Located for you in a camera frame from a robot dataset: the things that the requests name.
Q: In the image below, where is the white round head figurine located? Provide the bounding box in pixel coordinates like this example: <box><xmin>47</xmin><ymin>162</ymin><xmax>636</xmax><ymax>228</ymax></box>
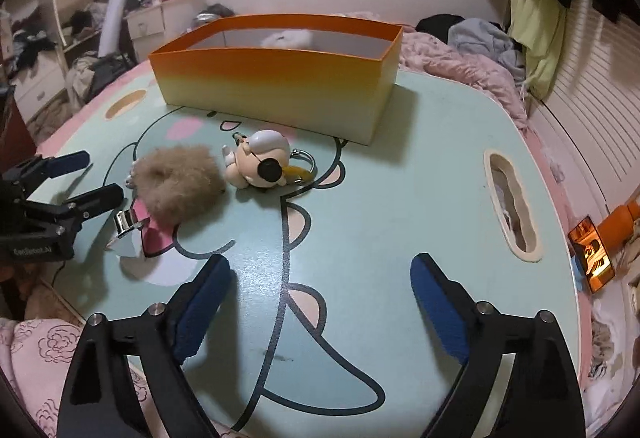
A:
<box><xmin>222</xmin><ymin>129</ymin><xmax>317</xmax><ymax>190</ymax></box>

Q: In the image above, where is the shiny metal funnel cup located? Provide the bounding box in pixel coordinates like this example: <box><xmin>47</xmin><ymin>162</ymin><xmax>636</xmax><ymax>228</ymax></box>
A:
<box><xmin>114</xmin><ymin>208</ymin><xmax>150</xmax><ymax>239</ymax></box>

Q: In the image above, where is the white fluffy fur keychain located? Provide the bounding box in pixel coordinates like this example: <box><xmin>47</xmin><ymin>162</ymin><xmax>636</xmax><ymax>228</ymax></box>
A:
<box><xmin>260</xmin><ymin>29</ymin><xmax>314</xmax><ymax>50</ymax></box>

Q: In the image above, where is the grey clothing pile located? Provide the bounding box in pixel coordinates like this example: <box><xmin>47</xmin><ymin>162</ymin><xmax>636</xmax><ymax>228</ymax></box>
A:
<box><xmin>448</xmin><ymin>18</ymin><xmax>526</xmax><ymax>86</ymax></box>

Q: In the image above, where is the orange bottle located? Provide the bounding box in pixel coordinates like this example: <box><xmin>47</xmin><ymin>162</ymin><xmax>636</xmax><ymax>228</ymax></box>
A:
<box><xmin>597</xmin><ymin>201</ymin><xmax>640</xmax><ymax>254</ymax></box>

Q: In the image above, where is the pink floral quilt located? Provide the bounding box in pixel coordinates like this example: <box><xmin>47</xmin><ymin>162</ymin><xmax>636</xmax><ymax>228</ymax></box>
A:
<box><xmin>399</xmin><ymin>24</ymin><xmax>528</xmax><ymax>131</ymax></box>

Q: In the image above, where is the white bedside drawer cabinet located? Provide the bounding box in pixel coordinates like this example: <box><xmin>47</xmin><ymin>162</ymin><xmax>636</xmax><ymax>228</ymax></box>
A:
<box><xmin>126</xmin><ymin>0</ymin><xmax>206</xmax><ymax>63</ymax></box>

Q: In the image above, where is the yellow green hanging garment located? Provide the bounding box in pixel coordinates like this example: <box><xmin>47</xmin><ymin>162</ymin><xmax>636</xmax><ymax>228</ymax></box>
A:
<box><xmin>509</xmin><ymin>0</ymin><xmax>567</xmax><ymax>101</ymax></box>

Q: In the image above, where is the black clothing on bed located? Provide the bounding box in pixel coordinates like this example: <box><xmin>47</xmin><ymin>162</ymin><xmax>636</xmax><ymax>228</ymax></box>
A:
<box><xmin>416</xmin><ymin>14</ymin><xmax>464</xmax><ymax>43</ymax></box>

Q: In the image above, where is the white rolled mat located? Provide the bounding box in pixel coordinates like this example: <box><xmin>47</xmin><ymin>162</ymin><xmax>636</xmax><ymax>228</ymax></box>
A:
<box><xmin>98</xmin><ymin>0</ymin><xmax>127</xmax><ymax>58</ymax></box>

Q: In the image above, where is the brown fluffy fur scrunchie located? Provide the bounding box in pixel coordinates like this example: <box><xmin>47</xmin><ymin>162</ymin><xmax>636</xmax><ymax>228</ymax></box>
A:
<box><xmin>126</xmin><ymin>145</ymin><xmax>226</xmax><ymax>228</ymax></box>

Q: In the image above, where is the orange yellow cardboard box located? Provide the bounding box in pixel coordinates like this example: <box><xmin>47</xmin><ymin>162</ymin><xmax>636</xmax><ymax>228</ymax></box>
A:
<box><xmin>149</xmin><ymin>14</ymin><xmax>402</xmax><ymax>145</ymax></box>

